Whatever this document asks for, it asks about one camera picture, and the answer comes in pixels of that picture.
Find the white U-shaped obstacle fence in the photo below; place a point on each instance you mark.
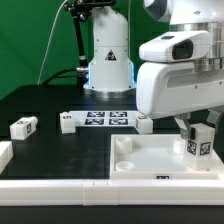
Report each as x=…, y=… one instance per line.
x=113, y=192

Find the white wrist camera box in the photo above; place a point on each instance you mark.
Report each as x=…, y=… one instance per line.
x=176, y=46

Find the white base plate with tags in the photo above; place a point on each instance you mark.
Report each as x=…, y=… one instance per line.
x=114, y=118

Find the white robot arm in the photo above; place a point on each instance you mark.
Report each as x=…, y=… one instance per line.
x=116, y=61

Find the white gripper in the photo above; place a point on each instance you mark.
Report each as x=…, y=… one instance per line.
x=170, y=89

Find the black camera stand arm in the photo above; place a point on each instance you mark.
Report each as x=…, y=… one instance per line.
x=80, y=11

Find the white square table top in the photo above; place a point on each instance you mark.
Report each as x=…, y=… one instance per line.
x=156, y=156

